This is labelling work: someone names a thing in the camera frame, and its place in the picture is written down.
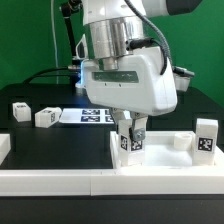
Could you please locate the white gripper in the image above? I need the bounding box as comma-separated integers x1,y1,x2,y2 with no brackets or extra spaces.
82,47,177,141

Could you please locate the white square table top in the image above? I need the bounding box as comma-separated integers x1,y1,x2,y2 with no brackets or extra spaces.
110,131,224,169

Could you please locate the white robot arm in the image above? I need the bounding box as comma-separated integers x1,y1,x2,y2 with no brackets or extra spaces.
61,0,202,141

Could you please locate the white sheet with tag markers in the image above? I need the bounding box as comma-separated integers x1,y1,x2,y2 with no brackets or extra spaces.
60,108,113,124

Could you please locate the white front fence wall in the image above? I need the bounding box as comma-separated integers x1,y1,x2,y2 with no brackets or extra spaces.
0,168,224,196

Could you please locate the white fence wall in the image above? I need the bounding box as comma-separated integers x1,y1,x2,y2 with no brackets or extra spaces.
0,168,224,196
0,134,11,165

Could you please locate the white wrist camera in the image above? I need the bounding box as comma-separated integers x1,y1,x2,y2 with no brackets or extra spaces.
173,66,195,92

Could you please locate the white left fence wall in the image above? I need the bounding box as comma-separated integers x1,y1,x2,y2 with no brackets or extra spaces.
0,134,11,165

